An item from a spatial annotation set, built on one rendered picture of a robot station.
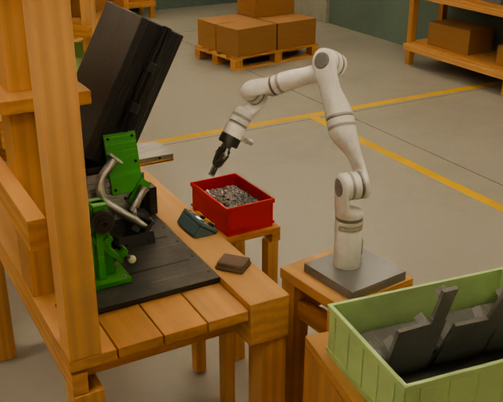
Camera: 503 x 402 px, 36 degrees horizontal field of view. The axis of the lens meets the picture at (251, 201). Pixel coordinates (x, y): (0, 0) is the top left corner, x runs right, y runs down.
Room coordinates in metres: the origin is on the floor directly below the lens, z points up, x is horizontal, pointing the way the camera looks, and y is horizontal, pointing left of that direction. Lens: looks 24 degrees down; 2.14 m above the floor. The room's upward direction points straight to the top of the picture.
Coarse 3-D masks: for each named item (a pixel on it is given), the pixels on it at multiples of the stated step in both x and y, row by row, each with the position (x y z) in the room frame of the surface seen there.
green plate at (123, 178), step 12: (120, 132) 2.53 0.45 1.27; (132, 132) 2.55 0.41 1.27; (108, 144) 2.50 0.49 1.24; (120, 144) 2.52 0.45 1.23; (132, 144) 2.54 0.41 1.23; (108, 156) 2.49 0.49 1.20; (120, 156) 2.51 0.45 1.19; (132, 156) 2.53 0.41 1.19; (120, 168) 2.50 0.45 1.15; (132, 168) 2.52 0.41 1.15; (120, 180) 2.48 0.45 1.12; (132, 180) 2.50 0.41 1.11; (120, 192) 2.47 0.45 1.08
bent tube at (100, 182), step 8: (112, 160) 2.46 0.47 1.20; (120, 160) 2.47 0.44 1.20; (104, 168) 2.44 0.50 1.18; (112, 168) 2.45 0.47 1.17; (104, 176) 2.43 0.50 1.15; (96, 184) 2.42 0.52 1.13; (104, 184) 2.43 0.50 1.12; (96, 192) 2.41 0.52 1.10; (104, 192) 2.42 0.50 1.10; (112, 208) 2.41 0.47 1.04; (120, 208) 2.42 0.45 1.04; (128, 216) 2.43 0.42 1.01; (136, 216) 2.44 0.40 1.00; (136, 224) 2.44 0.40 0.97; (144, 224) 2.44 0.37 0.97
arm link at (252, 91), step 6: (258, 78) 2.68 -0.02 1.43; (264, 78) 2.66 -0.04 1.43; (246, 84) 2.67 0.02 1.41; (252, 84) 2.66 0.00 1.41; (258, 84) 2.65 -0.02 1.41; (264, 84) 2.63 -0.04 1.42; (270, 84) 2.62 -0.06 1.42; (240, 90) 2.67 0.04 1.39; (246, 90) 2.65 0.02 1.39; (252, 90) 2.64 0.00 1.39; (258, 90) 2.63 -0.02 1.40; (264, 90) 2.63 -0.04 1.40; (270, 90) 2.62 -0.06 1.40; (246, 96) 2.64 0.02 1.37; (252, 96) 2.63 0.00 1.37; (258, 96) 2.65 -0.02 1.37; (252, 102) 2.66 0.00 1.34; (258, 102) 2.67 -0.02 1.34
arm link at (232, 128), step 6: (228, 120) 2.64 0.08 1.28; (234, 120) 2.62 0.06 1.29; (228, 126) 2.62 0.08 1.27; (234, 126) 2.61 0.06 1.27; (240, 126) 2.61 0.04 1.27; (228, 132) 2.60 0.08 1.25; (234, 132) 2.60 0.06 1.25; (240, 132) 2.61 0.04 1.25; (240, 138) 2.61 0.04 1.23; (246, 138) 2.61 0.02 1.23
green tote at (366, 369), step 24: (408, 288) 2.02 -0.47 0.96; (432, 288) 2.05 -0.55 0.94; (480, 288) 2.12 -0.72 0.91; (336, 312) 1.89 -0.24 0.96; (360, 312) 1.96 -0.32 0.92; (384, 312) 1.99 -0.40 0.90; (408, 312) 2.02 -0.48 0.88; (432, 312) 2.06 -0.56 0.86; (336, 336) 1.88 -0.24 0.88; (360, 336) 1.77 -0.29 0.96; (336, 360) 1.87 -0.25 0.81; (360, 360) 1.75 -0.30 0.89; (360, 384) 1.74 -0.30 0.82; (384, 384) 1.64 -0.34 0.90; (408, 384) 1.56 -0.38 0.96; (432, 384) 1.58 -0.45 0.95; (456, 384) 1.61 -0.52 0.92; (480, 384) 1.64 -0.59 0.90
